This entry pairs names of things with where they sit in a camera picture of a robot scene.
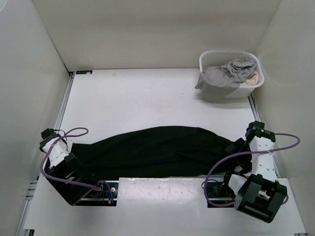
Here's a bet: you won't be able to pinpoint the black label sticker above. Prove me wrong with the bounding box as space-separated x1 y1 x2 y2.
76 70 93 75

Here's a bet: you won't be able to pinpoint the beige garment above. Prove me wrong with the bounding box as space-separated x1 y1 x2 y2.
241 71 259 86

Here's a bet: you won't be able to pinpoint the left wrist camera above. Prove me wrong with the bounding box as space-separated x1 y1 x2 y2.
62 139 73 152

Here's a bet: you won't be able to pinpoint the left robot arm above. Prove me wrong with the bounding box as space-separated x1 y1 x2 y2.
40 128 103 206

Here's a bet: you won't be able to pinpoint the black trousers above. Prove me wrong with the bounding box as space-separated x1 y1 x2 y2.
71 126 250 180

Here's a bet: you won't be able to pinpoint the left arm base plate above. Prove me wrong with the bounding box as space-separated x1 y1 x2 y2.
76 180 119 207

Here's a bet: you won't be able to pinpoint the white laundry basket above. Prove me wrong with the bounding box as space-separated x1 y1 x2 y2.
195 50 264 103

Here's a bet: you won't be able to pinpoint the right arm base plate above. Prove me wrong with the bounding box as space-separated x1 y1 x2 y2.
207 174 235 205

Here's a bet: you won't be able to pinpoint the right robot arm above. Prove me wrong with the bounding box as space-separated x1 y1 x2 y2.
221 121 287 223

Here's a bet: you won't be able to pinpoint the grey garment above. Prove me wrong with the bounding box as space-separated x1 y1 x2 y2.
195 59 257 103

